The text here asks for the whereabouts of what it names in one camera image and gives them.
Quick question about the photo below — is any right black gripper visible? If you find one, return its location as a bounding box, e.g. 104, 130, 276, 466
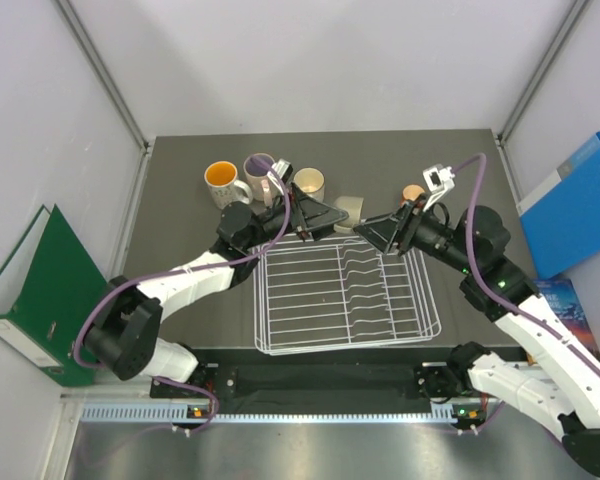
353, 193, 476, 276

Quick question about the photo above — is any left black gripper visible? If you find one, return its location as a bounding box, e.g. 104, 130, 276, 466
243, 181, 349, 250

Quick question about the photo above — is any cream dimpled mug black handle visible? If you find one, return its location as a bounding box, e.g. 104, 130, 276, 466
294, 168, 326, 202

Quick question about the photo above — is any small grey cup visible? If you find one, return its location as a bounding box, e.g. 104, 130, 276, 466
334, 196, 364, 235

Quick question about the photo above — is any small orange cup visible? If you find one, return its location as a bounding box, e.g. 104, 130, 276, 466
400, 184, 426, 206

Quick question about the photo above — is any pink iridescent mug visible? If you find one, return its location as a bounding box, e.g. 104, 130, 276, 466
243, 153, 276, 207

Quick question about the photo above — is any white floral iridescent mug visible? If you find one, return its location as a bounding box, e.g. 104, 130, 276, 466
204, 161, 254, 209

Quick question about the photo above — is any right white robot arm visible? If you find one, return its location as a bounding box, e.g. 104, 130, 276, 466
354, 198, 600, 477

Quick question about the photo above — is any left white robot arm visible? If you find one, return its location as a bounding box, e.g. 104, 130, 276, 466
75, 184, 349, 397

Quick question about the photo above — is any blue Jane Eyre book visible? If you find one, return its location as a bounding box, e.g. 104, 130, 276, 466
535, 277, 600, 361

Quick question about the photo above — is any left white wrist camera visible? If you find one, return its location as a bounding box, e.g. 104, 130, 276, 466
267, 159, 293, 183

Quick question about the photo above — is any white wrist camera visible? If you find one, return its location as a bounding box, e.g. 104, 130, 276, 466
422, 164, 455, 211
267, 159, 293, 183

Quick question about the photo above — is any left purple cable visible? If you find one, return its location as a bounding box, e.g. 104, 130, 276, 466
72, 154, 294, 369

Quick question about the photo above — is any purple cable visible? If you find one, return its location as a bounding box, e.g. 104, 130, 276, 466
72, 154, 294, 369
449, 152, 600, 391

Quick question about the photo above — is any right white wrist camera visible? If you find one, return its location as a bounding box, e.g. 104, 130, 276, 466
422, 164, 455, 211

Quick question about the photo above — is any white wire dish rack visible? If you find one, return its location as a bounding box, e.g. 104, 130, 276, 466
253, 235, 442, 356

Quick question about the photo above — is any white slotted cable duct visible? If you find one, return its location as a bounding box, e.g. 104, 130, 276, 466
82, 402, 486, 425

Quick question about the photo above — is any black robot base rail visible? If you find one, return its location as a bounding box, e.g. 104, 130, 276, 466
149, 362, 461, 415

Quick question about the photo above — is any blue ring binder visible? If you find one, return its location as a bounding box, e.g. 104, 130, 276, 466
517, 131, 600, 279

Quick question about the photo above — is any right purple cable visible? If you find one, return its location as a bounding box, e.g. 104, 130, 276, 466
449, 152, 600, 391

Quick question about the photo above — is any green ring binder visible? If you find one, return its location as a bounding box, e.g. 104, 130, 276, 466
0, 206, 106, 387

